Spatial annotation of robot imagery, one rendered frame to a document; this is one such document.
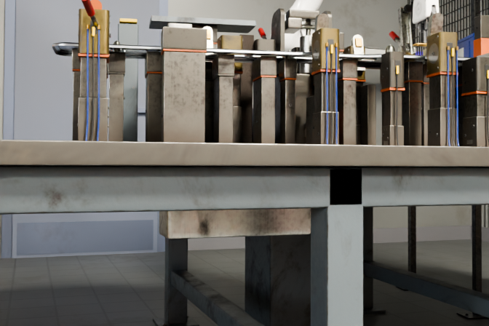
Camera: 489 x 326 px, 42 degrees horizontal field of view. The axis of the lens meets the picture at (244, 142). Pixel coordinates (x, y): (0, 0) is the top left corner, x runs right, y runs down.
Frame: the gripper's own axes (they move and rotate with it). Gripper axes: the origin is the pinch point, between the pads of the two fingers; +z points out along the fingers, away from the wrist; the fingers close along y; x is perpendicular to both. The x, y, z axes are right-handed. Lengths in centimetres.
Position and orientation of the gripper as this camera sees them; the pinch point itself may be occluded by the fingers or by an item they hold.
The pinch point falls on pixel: (426, 37)
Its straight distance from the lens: 221.7
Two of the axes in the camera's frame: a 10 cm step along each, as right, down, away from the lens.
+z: 0.0, 10.0, -0.3
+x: 9.8, 0.1, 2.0
